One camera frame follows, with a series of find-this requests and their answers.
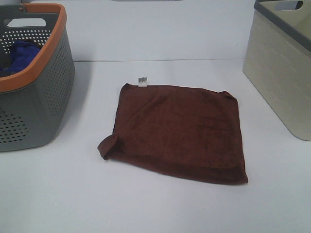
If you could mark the blue towel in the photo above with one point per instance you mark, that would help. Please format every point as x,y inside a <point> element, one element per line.
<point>22,52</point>

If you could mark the beige basket with grey rim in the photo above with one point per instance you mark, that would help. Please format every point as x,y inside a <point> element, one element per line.
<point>278,60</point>

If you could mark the grey basket with orange rim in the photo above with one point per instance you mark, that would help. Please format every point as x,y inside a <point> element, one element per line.
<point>33,101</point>

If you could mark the brown towel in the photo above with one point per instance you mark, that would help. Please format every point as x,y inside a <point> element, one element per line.
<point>189,133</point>

